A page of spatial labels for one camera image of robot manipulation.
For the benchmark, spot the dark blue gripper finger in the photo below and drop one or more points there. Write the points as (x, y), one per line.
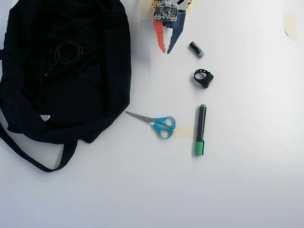
(176, 33)

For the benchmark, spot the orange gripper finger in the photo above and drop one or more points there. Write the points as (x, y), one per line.
(160, 38)

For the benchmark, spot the black fabric tote bag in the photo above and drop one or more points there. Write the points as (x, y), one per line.
(95, 83)

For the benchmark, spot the black AA battery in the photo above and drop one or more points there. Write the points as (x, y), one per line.
(196, 49)

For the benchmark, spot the beige masking tape strip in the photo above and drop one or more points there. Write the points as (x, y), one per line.
(290, 25)
(184, 132)
(143, 10)

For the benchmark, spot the green black marker pen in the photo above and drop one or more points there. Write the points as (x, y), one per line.
(200, 123)

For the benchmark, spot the camera circuit board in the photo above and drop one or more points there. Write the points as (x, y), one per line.
(166, 10)

